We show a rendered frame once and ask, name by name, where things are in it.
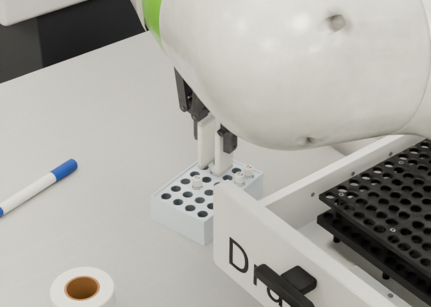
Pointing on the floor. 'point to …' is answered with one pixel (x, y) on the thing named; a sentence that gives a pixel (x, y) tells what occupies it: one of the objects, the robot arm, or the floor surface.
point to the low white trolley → (113, 181)
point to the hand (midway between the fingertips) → (215, 145)
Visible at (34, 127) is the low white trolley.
